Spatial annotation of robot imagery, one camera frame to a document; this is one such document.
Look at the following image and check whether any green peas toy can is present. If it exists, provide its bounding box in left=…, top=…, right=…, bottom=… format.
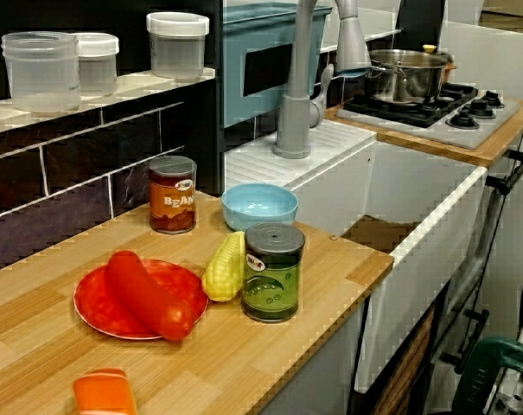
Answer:
left=240, top=222, right=306, bottom=324

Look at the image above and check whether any orange toy bread slice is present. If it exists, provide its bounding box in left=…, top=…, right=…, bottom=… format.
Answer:
left=72, top=367, right=138, bottom=415

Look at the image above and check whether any steel pot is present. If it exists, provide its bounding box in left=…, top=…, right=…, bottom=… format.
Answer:
left=364, top=44, right=456, bottom=105

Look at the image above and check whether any red plate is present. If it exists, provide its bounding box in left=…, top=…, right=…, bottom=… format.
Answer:
left=73, top=259, right=210, bottom=341

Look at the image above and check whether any red toy sausage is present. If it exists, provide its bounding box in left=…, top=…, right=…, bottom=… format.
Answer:
left=105, top=250, right=194, bottom=342

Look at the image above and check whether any gray toy faucet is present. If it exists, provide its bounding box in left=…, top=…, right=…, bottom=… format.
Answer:
left=272, top=0, right=373, bottom=160

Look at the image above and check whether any gray black toy stove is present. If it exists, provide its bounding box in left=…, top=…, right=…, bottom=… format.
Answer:
left=335, top=81, right=520, bottom=151

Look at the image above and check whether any black upright panel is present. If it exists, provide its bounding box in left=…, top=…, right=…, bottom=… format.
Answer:
left=394, top=0, right=447, bottom=51

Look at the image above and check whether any white toy sink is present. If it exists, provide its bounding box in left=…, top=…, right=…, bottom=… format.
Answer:
left=224, top=119, right=489, bottom=394

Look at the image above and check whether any clear container white lid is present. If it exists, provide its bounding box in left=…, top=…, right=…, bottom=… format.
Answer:
left=73, top=32, right=120, bottom=98
left=146, top=11, right=210, bottom=81

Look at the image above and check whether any yellow toy corn cob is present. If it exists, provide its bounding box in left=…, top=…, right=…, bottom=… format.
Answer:
left=201, top=230, right=246, bottom=303

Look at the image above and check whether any brown beans toy can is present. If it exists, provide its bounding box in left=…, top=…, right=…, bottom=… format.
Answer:
left=148, top=155, right=198, bottom=235

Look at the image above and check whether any black drawer handle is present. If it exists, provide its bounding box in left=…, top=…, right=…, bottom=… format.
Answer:
left=485, top=149, right=523, bottom=196
left=440, top=309, right=490, bottom=375

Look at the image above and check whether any clear container without lid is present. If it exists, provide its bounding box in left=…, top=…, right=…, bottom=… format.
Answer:
left=1, top=30, right=81, bottom=114

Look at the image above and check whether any green clamp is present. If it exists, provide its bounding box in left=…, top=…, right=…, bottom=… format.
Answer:
left=451, top=336, right=523, bottom=415

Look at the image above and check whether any light blue bowl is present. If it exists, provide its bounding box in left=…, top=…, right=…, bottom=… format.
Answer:
left=220, top=182, right=299, bottom=233

